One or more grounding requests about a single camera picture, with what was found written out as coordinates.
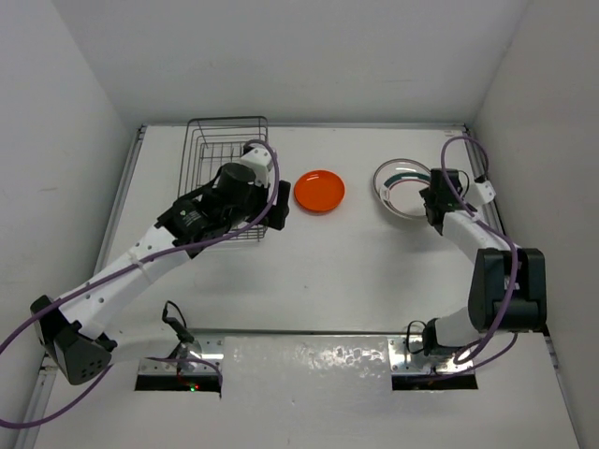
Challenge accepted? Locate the white foam cover board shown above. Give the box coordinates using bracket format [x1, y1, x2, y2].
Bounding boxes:
[36, 334, 577, 448]

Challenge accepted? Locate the orange plate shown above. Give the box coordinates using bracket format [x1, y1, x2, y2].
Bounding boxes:
[293, 169, 345, 214]

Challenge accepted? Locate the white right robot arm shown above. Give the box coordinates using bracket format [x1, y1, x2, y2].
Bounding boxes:
[415, 168, 548, 365]

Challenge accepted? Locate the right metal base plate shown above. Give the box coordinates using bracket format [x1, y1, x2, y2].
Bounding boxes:
[387, 334, 474, 376]

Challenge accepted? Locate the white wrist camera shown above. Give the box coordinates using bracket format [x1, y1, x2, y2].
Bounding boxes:
[240, 145, 273, 186]
[466, 180, 496, 208]

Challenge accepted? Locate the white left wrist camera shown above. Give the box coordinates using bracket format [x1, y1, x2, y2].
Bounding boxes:
[240, 145, 273, 186]

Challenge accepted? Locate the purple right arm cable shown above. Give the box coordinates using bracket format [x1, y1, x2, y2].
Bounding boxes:
[423, 135, 520, 378]

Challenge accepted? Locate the metal base plate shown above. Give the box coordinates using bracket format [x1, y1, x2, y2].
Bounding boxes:
[137, 334, 225, 377]
[387, 334, 474, 376]

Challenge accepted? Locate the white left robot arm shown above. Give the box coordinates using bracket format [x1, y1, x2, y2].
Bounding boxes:
[30, 162, 291, 385]

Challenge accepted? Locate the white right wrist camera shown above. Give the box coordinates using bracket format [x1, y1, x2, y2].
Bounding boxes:
[466, 180, 496, 208]

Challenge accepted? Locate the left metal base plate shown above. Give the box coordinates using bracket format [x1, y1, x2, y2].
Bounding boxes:
[137, 334, 225, 377]

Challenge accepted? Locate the wire dish rack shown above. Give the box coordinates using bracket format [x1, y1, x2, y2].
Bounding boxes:
[171, 116, 274, 246]

